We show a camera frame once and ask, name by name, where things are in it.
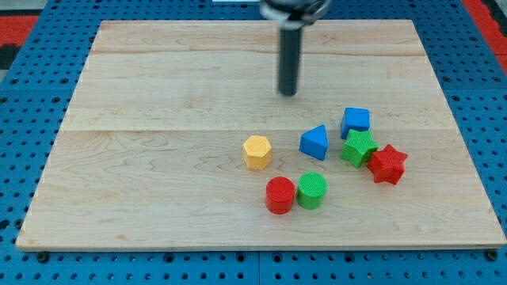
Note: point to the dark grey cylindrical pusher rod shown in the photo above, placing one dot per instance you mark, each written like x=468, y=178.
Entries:
x=288, y=61

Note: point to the grey round tool mount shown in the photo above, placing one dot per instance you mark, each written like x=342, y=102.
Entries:
x=294, y=14

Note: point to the blue cube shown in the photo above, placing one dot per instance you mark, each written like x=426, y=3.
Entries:
x=357, y=119

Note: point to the blue triangular prism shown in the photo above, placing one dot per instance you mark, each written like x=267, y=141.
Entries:
x=315, y=142

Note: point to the yellow hexagon block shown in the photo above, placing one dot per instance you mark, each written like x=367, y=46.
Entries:
x=257, y=152

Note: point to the green star block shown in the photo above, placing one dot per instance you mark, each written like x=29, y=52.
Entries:
x=358, y=147

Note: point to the green cylinder block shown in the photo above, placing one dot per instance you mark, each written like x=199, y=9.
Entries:
x=311, y=189

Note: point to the red cylinder block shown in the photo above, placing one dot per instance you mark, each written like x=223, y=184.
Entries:
x=280, y=193

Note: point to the red star block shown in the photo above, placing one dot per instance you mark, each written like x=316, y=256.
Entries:
x=387, y=165

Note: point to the light wooden board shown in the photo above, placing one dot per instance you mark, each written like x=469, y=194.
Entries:
x=149, y=154

